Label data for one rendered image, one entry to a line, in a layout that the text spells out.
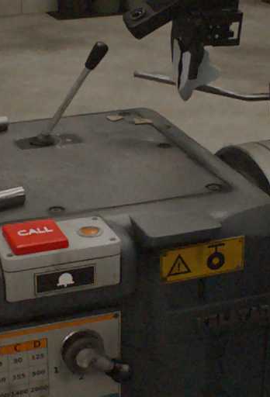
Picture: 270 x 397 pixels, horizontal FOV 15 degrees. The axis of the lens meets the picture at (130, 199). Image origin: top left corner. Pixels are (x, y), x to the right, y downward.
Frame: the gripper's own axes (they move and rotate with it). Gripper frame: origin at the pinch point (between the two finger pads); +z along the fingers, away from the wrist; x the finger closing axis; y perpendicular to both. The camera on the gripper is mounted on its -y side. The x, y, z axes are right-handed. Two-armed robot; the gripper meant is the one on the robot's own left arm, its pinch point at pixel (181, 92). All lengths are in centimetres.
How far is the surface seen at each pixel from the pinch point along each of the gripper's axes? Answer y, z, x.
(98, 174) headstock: -21.0, -0.8, -21.5
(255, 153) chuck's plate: 4.1, 1.7, -17.8
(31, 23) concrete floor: 144, 224, 574
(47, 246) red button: -34, -5, -41
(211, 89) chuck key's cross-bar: 3.9, -1.2, -2.4
